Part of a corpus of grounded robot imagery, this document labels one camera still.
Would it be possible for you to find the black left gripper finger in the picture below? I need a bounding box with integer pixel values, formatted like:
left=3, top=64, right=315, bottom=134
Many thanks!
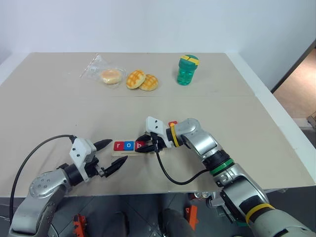
left=103, top=155, right=128, bottom=178
left=93, top=139, right=114, bottom=152

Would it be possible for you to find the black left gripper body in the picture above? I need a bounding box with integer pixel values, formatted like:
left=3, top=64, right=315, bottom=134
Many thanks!
left=83, top=149, right=107, bottom=178

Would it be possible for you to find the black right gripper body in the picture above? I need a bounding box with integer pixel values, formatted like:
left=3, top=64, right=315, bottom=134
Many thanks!
left=147, top=132, right=165, bottom=152

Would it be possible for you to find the red letter b block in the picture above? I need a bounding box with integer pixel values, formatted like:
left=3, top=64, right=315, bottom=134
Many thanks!
left=134, top=140, right=147, bottom=152

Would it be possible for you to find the wooden letter tray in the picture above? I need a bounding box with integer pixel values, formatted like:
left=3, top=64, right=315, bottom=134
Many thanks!
left=111, top=140, right=166, bottom=158

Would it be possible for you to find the beige table cover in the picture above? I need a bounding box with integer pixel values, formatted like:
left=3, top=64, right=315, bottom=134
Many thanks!
left=0, top=52, right=316, bottom=198

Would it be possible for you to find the golden pineapple bun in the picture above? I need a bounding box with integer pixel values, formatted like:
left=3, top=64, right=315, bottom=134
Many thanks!
left=125, top=70, right=146, bottom=90
left=139, top=74, right=159, bottom=92

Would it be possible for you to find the orange and black clamp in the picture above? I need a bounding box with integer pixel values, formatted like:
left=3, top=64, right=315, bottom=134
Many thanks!
left=72, top=213, right=87, bottom=237

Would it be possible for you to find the red and clear fitting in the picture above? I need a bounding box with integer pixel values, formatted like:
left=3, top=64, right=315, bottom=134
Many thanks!
left=188, top=191, right=211, bottom=201

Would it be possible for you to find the pale round bun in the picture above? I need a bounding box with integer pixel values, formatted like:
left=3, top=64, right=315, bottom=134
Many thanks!
left=101, top=69, right=122, bottom=85

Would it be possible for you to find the green bottle with yellow lid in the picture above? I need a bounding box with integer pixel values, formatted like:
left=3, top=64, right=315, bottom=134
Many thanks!
left=176, top=54, right=200, bottom=87

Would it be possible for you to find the clear plastic bun wrapper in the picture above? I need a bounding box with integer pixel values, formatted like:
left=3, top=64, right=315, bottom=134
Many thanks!
left=79, top=54, right=128, bottom=87

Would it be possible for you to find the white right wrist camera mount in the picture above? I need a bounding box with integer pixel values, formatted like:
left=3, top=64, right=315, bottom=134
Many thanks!
left=145, top=116, right=173, bottom=149

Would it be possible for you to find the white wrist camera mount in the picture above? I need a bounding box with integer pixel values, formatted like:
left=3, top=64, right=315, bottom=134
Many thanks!
left=69, top=138, right=97, bottom=183
left=145, top=116, right=173, bottom=149

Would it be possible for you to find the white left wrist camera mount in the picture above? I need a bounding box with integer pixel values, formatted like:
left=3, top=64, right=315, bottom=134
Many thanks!
left=69, top=138, right=97, bottom=183

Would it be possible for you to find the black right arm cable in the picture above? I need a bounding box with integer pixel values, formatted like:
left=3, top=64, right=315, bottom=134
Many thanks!
left=150, top=132, right=213, bottom=185

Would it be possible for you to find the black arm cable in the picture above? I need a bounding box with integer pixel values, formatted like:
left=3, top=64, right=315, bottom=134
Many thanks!
left=9, top=134, right=76, bottom=223
left=150, top=132, right=213, bottom=185

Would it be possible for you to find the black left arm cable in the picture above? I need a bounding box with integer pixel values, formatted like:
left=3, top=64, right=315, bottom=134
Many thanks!
left=9, top=134, right=76, bottom=223

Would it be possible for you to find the orange bracket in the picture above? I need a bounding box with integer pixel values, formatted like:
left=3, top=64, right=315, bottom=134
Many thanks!
left=183, top=204, right=198, bottom=233

